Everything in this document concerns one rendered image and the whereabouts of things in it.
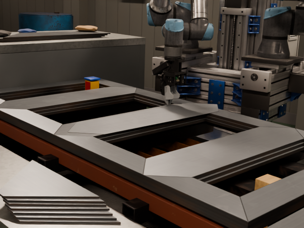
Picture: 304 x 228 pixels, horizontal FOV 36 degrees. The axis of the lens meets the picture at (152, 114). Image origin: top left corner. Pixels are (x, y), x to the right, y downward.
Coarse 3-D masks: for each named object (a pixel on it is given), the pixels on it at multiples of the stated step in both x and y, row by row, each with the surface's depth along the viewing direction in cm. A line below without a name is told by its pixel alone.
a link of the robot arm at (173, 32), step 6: (168, 24) 191; (174, 24) 190; (180, 24) 190; (168, 30) 191; (174, 30) 190; (180, 30) 191; (168, 36) 191; (174, 36) 191; (180, 36) 192; (168, 42) 192; (174, 42) 191; (180, 42) 192
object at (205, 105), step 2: (196, 104) 203; (198, 104) 204; (200, 104) 204; (202, 104) 204; (204, 104) 204; (206, 104) 204; (208, 104) 204; (202, 106) 200; (204, 106) 201; (206, 106) 201; (208, 106) 201; (210, 106) 201; (212, 106) 201; (214, 106) 201; (216, 106) 201; (208, 108) 198; (210, 108) 198; (212, 108) 198; (214, 108) 198; (216, 108) 198; (216, 110) 194
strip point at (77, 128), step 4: (76, 124) 168; (80, 124) 168; (72, 128) 162; (76, 128) 163; (80, 128) 163; (84, 128) 163; (88, 128) 163; (92, 128) 163; (68, 132) 158; (72, 132) 158; (76, 132) 159; (80, 132) 159; (84, 132) 159; (88, 132) 159; (92, 132) 159; (96, 132) 159; (100, 132) 159
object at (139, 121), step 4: (116, 116) 180; (120, 116) 180; (124, 116) 181; (128, 116) 181; (132, 116) 181; (136, 116) 181; (128, 120) 175; (132, 120) 175; (136, 120) 176; (140, 120) 176; (144, 120) 176; (148, 120) 176; (140, 124) 170; (144, 124) 170; (148, 124) 171; (152, 124) 171
